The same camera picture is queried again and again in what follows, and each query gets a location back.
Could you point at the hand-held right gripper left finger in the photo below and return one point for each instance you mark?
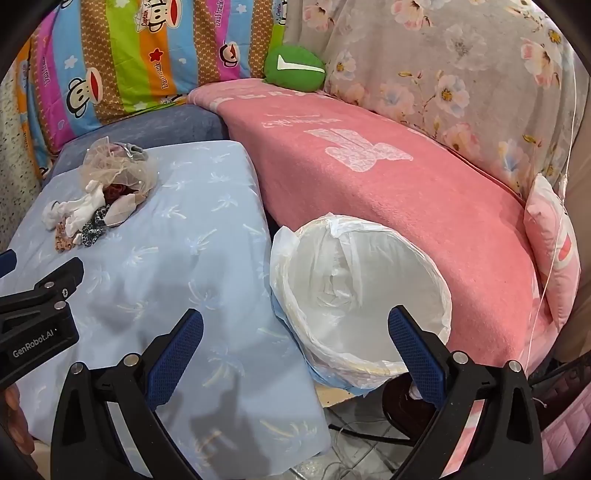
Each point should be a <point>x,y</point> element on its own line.
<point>178,355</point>

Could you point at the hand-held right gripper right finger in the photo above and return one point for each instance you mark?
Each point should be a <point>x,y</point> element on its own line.
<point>415,355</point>

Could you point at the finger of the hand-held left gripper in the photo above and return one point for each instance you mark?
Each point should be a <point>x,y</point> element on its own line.
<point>51,284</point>
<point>6,264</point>

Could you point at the trash bin with white liner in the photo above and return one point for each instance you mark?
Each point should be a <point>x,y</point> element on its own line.
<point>369,295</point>

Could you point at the person's left hand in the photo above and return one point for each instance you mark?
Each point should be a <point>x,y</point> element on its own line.
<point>16,420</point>

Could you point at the leopard-print scrunchie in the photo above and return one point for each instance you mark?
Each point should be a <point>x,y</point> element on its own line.
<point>68,240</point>

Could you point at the dark brown round stool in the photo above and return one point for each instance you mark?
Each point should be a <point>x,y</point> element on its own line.
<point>401,410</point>

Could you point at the black and white scrunchie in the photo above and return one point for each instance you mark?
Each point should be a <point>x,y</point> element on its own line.
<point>94,228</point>

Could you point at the white sock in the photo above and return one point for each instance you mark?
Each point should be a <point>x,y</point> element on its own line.
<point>78,210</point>

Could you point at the light blue palm-print sheet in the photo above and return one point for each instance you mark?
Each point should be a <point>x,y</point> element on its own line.
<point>198,258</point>

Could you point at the small white cloth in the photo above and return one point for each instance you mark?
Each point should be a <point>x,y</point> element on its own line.
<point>121,210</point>

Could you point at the dark red cloth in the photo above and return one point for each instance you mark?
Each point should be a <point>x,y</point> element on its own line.
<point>115,191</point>

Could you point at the striped monkey-print pillow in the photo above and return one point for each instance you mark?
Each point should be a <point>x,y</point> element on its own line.
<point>32,115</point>
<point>161,50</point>

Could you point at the pink quilted mat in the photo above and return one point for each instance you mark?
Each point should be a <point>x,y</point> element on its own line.
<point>565,429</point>

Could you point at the pink printed pillow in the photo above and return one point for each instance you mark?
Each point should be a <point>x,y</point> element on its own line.
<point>551,249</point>

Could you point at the pink blanket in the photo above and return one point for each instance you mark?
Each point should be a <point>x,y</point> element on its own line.
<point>369,184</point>

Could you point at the blue-grey cushion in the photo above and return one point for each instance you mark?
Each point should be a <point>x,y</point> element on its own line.
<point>152,131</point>

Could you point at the floral grey pillow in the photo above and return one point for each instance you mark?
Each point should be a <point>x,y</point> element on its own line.
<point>443,78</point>

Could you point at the green plush cushion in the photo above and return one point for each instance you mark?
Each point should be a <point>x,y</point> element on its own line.
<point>295,67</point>

